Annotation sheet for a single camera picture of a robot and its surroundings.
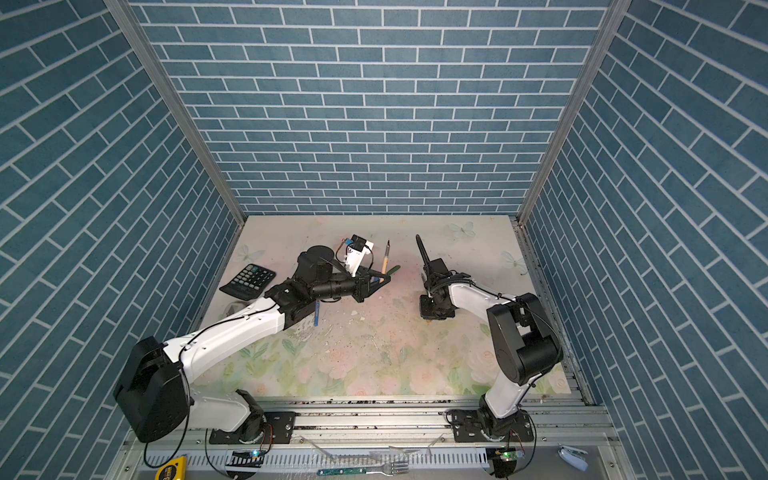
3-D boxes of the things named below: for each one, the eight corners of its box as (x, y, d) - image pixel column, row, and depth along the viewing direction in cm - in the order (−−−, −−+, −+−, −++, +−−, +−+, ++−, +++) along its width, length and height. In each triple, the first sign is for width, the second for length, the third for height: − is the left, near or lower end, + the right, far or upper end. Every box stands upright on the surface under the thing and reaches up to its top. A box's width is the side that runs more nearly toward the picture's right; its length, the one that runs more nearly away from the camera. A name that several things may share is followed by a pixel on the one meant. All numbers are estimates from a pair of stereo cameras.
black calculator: (224, 291, 101) (221, 287, 99) (250, 264, 109) (247, 260, 107) (252, 304, 98) (249, 300, 96) (276, 276, 106) (274, 271, 104)
